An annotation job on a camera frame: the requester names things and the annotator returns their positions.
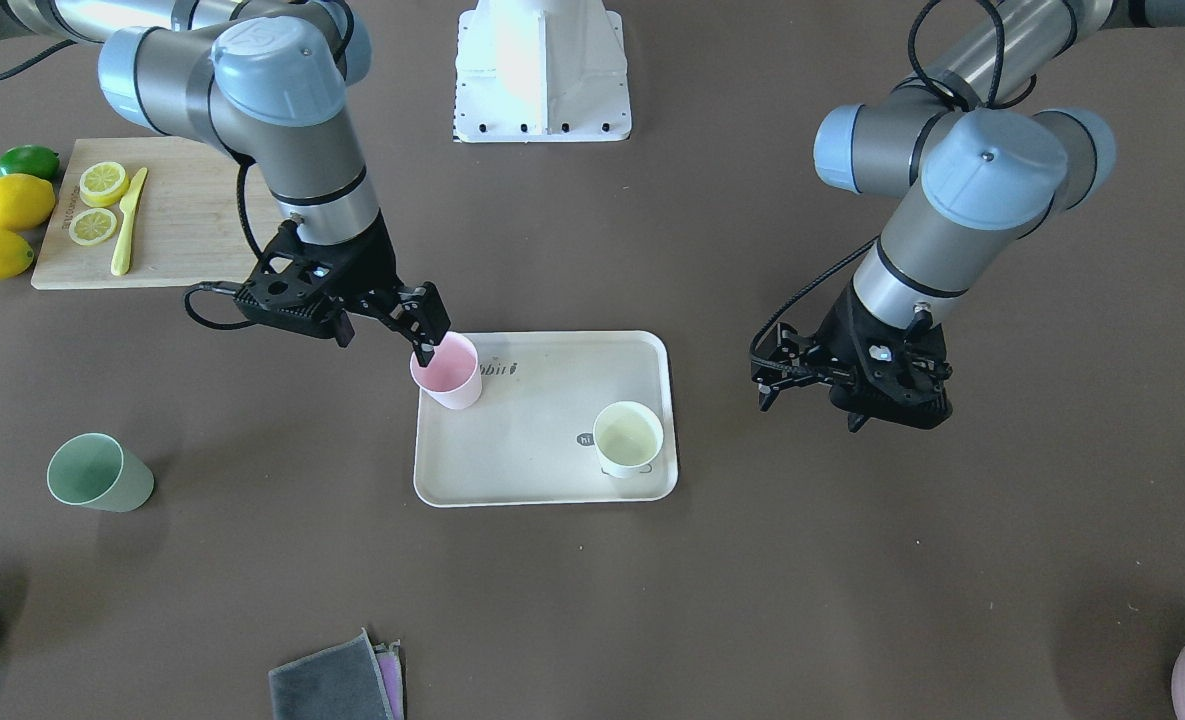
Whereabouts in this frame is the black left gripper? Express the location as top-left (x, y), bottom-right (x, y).
top-left (749, 287), bottom-right (953, 432)

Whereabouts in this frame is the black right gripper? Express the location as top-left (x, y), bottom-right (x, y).
top-left (233, 216), bottom-right (451, 366)

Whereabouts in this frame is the pink cup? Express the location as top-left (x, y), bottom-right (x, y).
top-left (409, 332), bottom-right (482, 410)

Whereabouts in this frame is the cream white cup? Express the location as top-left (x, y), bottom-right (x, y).
top-left (593, 401), bottom-right (665, 478)

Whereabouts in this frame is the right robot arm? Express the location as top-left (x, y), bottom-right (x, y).
top-left (0, 1), bottom-right (450, 366)

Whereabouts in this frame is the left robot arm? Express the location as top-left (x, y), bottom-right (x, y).
top-left (749, 1), bottom-right (1185, 432)

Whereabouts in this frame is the beige rabbit tray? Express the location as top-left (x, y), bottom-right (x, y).
top-left (414, 332), bottom-right (679, 507)

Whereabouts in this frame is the wooden cutting board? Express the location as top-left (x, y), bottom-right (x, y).
top-left (31, 137), bottom-right (257, 290)

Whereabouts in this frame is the yellow plastic knife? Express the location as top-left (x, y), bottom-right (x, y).
top-left (109, 167), bottom-right (149, 277)

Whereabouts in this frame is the lower lemon slice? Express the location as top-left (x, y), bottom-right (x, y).
top-left (68, 208), bottom-right (119, 248)

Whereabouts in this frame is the lemon slice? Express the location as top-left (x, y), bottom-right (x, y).
top-left (77, 161), bottom-right (130, 208)
top-left (68, 208), bottom-right (119, 248)

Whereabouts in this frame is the upper lemon slice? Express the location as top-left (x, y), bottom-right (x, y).
top-left (77, 161), bottom-right (130, 208)

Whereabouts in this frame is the green cup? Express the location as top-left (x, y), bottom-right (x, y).
top-left (45, 433), bottom-right (156, 512)

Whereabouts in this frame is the purple cloth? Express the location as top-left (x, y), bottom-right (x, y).
top-left (374, 641), bottom-right (406, 720)

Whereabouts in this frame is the grey cloth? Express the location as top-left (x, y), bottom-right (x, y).
top-left (268, 632), bottom-right (391, 719)

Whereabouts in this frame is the green lime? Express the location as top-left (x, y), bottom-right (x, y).
top-left (0, 143), bottom-right (60, 181)

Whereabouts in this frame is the whole lemon near lime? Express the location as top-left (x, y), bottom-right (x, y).
top-left (0, 173), bottom-right (56, 231)

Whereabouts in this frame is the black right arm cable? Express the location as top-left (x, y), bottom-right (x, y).
top-left (184, 0), bottom-right (356, 332)

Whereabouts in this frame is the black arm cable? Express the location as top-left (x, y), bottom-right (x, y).
top-left (184, 0), bottom-right (356, 332)
top-left (752, 0), bottom-right (1038, 346)

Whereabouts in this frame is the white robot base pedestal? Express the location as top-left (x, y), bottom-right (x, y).
top-left (451, 1), bottom-right (633, 143)

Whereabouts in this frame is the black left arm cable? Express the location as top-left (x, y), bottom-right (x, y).
top-left (752, 0), bottom-right (1038, 346)

